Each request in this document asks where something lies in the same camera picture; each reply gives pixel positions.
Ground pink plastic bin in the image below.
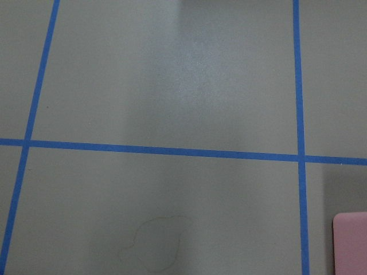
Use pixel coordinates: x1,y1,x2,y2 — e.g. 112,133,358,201
333,212,366,275

